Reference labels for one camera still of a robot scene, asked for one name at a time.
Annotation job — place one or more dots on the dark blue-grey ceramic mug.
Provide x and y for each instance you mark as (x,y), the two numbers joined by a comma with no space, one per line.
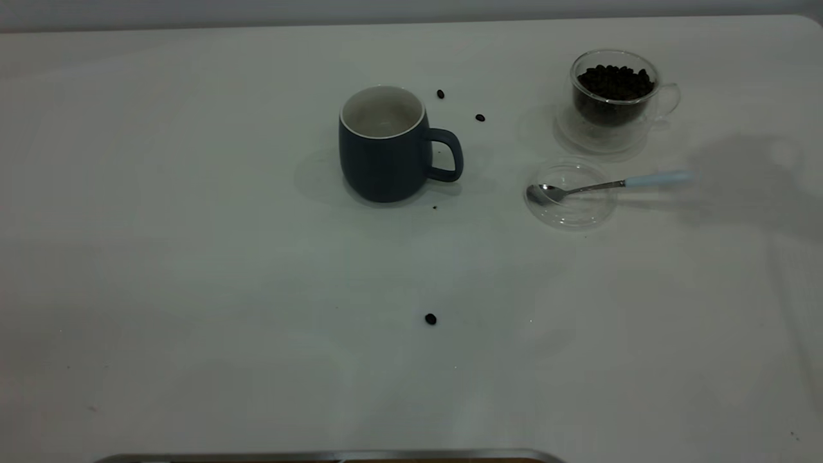
(386,167)

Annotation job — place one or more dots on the clear double-wall glass cup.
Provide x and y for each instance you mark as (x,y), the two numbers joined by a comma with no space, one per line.
(611,139)

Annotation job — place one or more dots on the clear round glass lid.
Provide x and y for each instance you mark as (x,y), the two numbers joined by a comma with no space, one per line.
(572,215)

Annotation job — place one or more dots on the pile of coffee beans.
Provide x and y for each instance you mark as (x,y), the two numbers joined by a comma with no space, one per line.
(614,80)

